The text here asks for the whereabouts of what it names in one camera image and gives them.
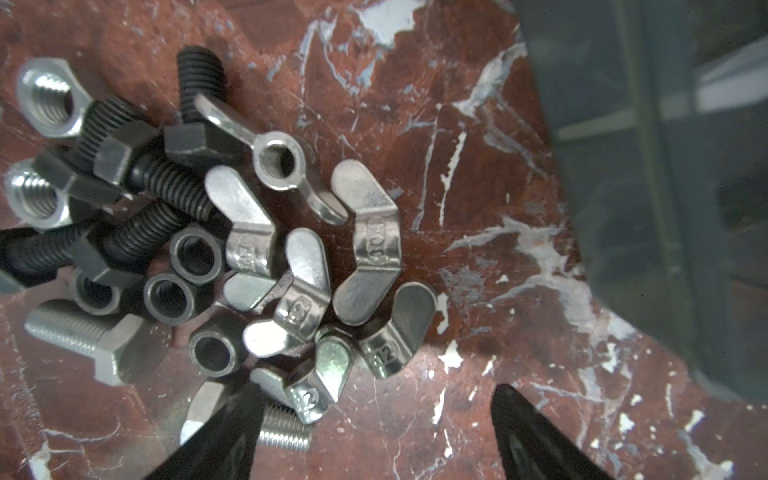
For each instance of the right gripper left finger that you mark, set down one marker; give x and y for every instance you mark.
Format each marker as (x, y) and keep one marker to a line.
(225, 446)

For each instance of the silver wing nut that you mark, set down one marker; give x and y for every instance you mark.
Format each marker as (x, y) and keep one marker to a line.
(251, 245)
(317, 384)
(279, 159)
(388, 348)
(300, 311)
(376, 243)

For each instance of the dark hex nut left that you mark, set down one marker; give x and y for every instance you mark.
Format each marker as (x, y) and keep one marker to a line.
(95, 298)

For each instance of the black hex bolt lower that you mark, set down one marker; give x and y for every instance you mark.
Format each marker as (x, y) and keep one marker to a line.
(119, 255)

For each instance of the silver wing nut upright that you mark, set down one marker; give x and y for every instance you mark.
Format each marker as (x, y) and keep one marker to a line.
(279, 159)

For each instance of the silver hex nut left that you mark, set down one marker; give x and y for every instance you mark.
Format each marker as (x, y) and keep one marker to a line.
(34, 200)

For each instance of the dark hex nut bottom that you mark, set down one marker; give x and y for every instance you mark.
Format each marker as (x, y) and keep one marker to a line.
(217, 347)

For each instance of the grey compartment organizer box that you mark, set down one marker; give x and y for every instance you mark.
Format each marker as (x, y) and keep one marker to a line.
(657, 113)

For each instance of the silver hex nut top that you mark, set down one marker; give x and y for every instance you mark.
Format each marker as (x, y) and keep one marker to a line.
(53, 97)

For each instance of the black hex bolt middle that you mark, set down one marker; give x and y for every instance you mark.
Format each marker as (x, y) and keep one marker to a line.
(132, 158)

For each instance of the silver hex bolt left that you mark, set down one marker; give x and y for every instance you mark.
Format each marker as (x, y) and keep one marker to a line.
(123, 348)

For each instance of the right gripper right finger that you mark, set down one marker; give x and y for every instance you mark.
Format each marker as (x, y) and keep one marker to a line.
(530, 446)

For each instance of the dark hex nut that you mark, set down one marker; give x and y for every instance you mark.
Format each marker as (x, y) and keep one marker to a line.
(95, 298)
(217, 347)
(198, 254)
(172, 300)

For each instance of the silver hex nut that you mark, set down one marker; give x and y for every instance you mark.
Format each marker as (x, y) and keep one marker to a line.
(34, 200)
(53, 97)

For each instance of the silver hex bolt bottom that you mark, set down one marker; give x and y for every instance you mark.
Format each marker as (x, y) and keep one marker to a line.
(281, 427)

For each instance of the silver hex bolt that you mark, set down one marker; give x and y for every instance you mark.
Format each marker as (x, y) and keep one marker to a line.
(281, 427)
(123, 348)

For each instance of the silver wing nut bottom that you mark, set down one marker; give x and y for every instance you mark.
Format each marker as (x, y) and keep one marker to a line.
(317, 384)

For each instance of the dark hex nut lower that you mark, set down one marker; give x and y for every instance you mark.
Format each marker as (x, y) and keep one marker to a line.
(172, 300)

